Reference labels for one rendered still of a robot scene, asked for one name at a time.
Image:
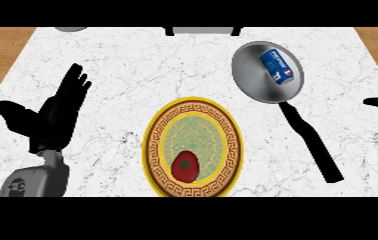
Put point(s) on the red can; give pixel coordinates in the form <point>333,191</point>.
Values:
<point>184,166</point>

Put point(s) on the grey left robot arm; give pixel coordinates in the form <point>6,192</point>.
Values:
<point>38,179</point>

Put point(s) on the grey round object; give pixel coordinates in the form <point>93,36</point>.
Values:
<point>71,29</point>

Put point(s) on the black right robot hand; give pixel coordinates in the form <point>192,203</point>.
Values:
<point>372,101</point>

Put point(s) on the yellow patterned plate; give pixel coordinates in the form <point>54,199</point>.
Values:
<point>192,147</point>

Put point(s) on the blue can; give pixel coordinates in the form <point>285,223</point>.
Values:
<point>277,66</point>

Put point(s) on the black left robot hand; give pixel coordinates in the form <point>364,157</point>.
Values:
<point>60,117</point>

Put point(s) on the grey appliance with black legs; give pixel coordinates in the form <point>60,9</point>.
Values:
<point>202,31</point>

